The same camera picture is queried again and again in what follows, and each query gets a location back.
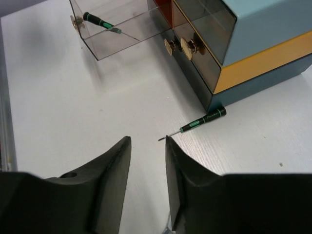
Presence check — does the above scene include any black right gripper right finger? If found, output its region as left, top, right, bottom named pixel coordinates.
left=165, top=137, right=312, bottom=234

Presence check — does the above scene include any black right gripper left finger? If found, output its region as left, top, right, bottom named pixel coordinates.
left=0, top=136, right=131, bottom=234

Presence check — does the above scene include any small black green precision screwdriver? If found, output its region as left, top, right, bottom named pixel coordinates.
left=83, top=12, right=122, bottom=34

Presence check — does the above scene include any small precision screwdriver by cabinet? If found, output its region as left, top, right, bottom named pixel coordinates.
left=158, top=107, right=227, bottom=141

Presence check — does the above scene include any teal drawer cabinet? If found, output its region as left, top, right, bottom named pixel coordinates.
left=161, top=0, right=312, bottom=112

